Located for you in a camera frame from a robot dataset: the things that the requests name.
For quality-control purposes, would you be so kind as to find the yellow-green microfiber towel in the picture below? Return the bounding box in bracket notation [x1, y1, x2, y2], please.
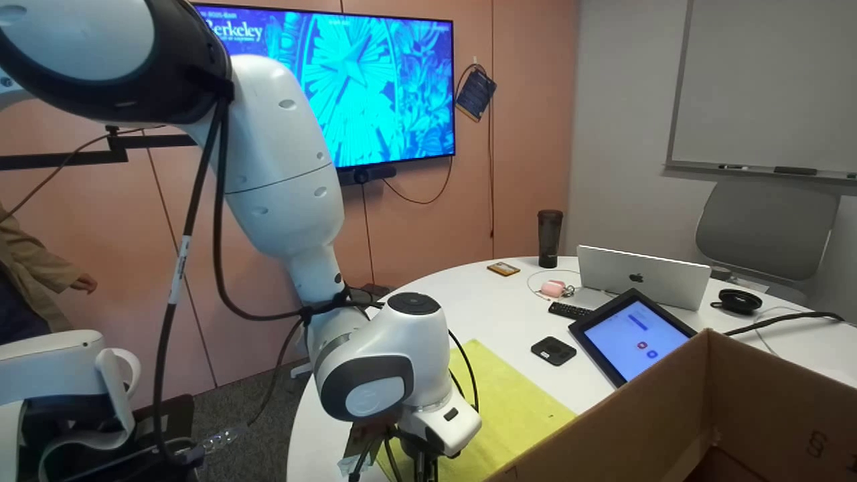
[371, 337, 581, 482]

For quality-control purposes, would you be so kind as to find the black wall mounted tablet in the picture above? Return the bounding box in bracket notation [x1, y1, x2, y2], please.
[458, 64, 496, 121]

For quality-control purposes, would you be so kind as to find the grey office chair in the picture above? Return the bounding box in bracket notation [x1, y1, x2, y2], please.
[697, 178, 837, 280]

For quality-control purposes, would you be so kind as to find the brown cardboard box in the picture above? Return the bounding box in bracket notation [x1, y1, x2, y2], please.
[490, 332, 857, 482]

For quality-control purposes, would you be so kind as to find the black round puck device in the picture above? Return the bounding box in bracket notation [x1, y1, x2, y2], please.
[715, 288, 763, 315]

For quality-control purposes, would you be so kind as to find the black remote control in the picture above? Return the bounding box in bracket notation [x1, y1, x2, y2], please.
[548, 301, 593, 320]

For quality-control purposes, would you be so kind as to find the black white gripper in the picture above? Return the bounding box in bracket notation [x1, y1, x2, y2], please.
[336, 400, 481, 482]

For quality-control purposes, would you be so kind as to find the dark tall tumbler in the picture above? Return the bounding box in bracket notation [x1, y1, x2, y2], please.
[538, 208, 563, 268]

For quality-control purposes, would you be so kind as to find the black tablet with lit screen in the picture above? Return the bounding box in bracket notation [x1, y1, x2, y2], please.
[569, 288, 692, 386]

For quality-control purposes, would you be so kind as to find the small black phone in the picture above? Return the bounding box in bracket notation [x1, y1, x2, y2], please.
[529, 335, 576, 367]

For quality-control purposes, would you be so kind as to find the whiteboard on wall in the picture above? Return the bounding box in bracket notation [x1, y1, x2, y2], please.
[666, 0, 857, 181]

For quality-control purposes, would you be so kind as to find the black cable on table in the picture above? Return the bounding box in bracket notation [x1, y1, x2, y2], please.
[721, 308, 845, 341]

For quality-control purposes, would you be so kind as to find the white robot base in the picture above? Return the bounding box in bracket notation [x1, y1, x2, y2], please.
[0, 328, 201, 482]

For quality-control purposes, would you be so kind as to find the small brown wallet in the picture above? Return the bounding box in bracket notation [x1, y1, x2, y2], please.
[486, 262, 520, 275]

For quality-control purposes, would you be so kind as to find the person in tan jacket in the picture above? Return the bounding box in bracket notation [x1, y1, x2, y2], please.
[0, 205, 99, 341]

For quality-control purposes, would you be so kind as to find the wall mounted television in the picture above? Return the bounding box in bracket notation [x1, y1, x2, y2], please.
[194, 3, 458, 183]

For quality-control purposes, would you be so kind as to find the silver open laptop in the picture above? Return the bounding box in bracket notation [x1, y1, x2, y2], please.
[576, 242, 711, 311]

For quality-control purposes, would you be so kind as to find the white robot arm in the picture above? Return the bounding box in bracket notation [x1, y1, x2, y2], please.
[0, 0, 478, 482]

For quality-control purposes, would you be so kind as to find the pink earbuds case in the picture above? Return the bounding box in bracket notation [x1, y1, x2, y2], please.
[538, 280, 569, 297]

